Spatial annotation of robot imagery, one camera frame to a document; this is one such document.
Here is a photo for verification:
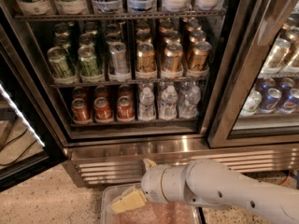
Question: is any silver can front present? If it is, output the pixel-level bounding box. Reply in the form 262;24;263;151
109;42;129;75

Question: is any clear plastic bin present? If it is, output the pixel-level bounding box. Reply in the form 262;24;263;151
100;183;202;224

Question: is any water bottle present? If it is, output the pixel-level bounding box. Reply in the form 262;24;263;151
139;87;155;120
159;85;178;120
179;86;201;119

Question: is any gold can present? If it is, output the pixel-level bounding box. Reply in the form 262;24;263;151
163;42;183;73
136;43;155;73
188;41;211;71

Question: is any green can front left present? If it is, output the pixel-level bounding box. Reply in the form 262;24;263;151
47;46;75;78

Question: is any water bottle front left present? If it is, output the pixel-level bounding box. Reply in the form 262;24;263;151
139;87;155;120

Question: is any red coke can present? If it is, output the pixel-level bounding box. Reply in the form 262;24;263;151
93;85;108;98
72;87;88;101
117;96;134;121
71;98;91;122
93;97;112;121
118;84;133;98

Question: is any gold can front middle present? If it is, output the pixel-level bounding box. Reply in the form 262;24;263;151
163;42;183;73

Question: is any steel fridge bottom grille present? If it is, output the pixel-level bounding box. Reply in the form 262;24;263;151
64;135;299;188

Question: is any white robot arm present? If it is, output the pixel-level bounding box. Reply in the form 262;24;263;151
107;159;299;224

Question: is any water bottle front middle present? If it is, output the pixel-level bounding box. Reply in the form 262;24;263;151
159;85;178;120

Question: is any blue pepsi can front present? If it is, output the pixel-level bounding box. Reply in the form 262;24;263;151
259;88;282;113

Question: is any blue pepsi can right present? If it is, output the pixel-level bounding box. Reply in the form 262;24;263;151
278;89;299;114

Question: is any blue pepsi can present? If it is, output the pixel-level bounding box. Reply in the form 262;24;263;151
278;89;299;114
259;88;282;113

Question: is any closed fridge right door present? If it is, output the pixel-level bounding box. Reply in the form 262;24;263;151
207;0;299;148

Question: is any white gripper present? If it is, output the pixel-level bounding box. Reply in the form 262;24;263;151
107;159;169;215

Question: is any gold can front right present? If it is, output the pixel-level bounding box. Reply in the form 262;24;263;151
188;41;211;71

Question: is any water bottle front right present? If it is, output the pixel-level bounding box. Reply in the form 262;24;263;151
179;86;201;119

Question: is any open fridge glass door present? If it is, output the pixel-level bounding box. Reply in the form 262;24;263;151
0;11;65;191

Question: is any white can behind glass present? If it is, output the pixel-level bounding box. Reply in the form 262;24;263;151
240;91;262;117

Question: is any green can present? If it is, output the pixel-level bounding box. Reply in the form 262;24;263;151
78;45;103;77
47;46;75;78

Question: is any gold can front left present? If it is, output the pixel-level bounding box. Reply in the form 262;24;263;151
136;43;155;73

